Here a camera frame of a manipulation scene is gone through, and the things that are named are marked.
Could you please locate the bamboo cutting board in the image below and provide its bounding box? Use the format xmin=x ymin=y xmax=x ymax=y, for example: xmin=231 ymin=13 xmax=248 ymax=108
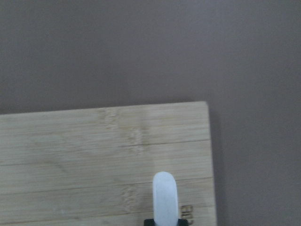
xmin=0 ymin=102 xmax=217 ymax=226

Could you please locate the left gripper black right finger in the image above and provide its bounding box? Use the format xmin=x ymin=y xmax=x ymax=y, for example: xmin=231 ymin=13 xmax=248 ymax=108
xmin=177 ymin=219 xmax=189 ymax=226

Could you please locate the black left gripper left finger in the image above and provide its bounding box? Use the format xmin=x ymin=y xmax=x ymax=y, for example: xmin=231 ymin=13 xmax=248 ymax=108
xmin=143 ymin=219 xmax=155 ymax=226

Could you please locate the white ceramic spoon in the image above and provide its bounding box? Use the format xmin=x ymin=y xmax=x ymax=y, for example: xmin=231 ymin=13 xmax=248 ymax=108
xmin=152 ymin=171 xmax=178 ymax=226

